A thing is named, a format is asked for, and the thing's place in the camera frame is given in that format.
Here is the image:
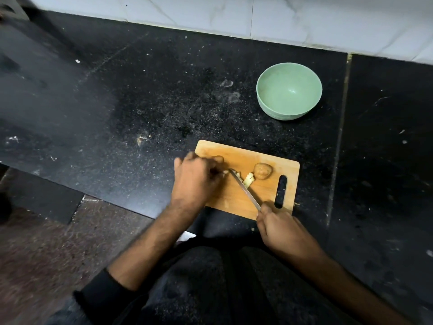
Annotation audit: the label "person's left forearm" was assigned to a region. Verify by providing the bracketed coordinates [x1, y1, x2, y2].
[108, 199, 203, 292]

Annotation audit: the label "person's black clothing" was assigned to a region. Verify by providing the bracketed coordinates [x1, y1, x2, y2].
[44, 206, 359, 325]

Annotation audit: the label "pale cut potato slices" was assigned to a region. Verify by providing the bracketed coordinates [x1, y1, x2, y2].
[235, 171, 256, 189]

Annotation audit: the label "person's right hand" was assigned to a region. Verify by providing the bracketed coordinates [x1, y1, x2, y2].
[256, 201, 322, 258]

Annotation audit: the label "green bowl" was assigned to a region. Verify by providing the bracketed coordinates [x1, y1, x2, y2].
[256, 62, 323, 121]

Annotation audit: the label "person's left hand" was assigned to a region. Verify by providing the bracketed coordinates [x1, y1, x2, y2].
[170, 152, 229, 211]

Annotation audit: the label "wooden cutting board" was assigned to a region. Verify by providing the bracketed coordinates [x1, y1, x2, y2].
[195, 140, 300, 221]

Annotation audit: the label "person's right forearm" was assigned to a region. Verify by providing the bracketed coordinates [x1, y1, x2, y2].
[298, 245, 411, 325]

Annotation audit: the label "steel kitchen knife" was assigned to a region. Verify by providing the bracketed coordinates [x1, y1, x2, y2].
[229, 169, 263, 212]

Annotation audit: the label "potato piece being cut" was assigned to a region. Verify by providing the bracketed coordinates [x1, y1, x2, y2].
[210, 155, 234, 176]

